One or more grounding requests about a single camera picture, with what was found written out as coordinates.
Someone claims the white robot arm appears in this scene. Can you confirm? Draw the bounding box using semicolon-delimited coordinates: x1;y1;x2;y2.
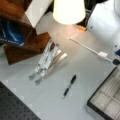
87;0;120;48

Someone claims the silver folding laptop stand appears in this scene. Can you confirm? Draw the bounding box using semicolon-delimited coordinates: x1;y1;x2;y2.
29;40;67;85

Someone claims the black pen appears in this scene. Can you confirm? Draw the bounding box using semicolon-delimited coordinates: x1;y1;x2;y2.
62;75;76;99

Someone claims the wooden shelf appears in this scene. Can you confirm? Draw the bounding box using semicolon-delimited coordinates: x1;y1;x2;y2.
0;0;51;65

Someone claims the orange small object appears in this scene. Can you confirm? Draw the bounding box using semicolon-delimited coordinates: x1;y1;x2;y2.
77;25;87;31

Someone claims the blue book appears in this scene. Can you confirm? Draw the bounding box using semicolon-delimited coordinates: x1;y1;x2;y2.
0;18;24;46

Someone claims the white cabinet block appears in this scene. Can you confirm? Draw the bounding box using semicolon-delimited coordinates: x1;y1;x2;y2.
25;0;53;28

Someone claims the grey compartment tray box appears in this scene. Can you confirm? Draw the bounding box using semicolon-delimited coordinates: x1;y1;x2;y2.
87;67;120;120

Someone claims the white cable with adapter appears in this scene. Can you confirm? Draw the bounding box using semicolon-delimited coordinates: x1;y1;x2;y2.
69;36;116;64

